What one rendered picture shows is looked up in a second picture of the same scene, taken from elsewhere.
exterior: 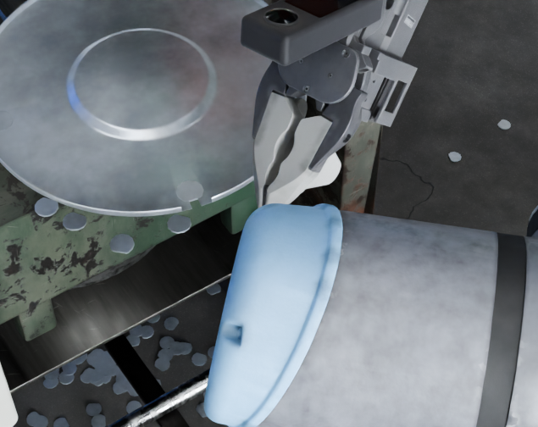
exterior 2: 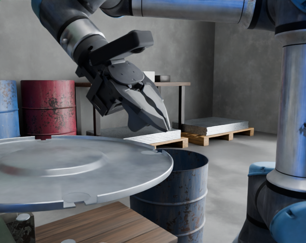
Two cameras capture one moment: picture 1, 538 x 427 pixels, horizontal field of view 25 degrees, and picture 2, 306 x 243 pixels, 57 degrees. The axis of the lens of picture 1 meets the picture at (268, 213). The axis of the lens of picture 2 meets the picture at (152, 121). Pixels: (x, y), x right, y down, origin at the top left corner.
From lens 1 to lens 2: 106 cm
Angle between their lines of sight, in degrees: 87
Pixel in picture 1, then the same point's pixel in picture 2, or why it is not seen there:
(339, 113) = (147, 80)
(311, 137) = (151, 92)
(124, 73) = (46, 158)
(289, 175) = (162, 107)
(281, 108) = (134, 93)
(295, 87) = (131, 82)
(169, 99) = (78, 151)
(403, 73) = not seen: hidden behind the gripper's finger
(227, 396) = not seen: outside the picture
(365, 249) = not seen: outside the picture
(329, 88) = (138, 75)
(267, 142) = (146, 105)
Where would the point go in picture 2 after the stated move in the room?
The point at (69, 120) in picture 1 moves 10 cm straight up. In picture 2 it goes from (85, 175) to (81, 77)
